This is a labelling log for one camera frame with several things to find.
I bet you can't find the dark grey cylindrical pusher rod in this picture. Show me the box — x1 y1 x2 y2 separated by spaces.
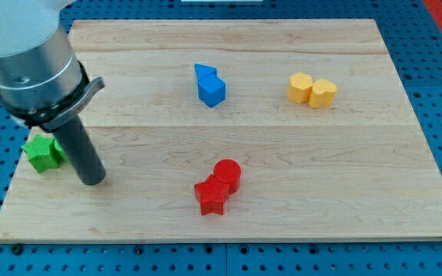
54 117 106 186

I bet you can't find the green circle block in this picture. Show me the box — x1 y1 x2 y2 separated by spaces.
54 140 70 163

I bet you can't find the green star block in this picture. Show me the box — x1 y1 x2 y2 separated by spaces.
21 134 60 173

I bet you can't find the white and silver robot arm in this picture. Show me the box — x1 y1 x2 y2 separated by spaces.
0 0 106 186

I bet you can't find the blue cube block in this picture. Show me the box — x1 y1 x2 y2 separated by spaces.
198 74 226 108

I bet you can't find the red star block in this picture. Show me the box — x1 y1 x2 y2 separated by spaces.
194 174 229 215

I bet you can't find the red circle block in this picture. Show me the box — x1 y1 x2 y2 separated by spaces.
213 159 242 195

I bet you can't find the light wooden board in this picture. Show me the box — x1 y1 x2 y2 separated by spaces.
0 19 442 244

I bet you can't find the blue triangle block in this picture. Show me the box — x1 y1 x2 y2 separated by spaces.
194 64 217 81

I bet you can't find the yellow hexagon block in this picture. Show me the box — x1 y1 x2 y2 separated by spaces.
287 72 313 104

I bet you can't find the yellow heart block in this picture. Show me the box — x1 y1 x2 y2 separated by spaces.
308 79 338 108

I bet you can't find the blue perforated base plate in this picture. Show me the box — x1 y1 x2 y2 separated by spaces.
0 0 442 275

